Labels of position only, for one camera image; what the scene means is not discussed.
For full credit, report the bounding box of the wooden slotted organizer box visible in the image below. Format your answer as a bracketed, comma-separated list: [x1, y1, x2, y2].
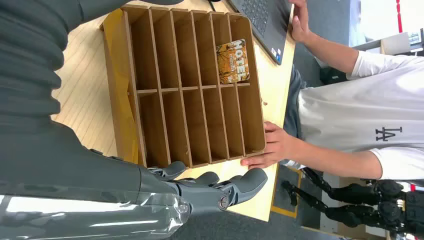
[99, 3, 268, 169]

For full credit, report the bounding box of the white background furniture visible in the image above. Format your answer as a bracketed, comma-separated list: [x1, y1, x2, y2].
[351, 30, 424, 57]

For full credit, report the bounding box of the person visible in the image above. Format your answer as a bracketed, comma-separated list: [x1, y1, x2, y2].
[240, 0, 424, 188]

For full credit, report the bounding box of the grey laptop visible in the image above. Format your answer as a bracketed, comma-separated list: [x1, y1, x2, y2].
[226, 0, 294, 65]

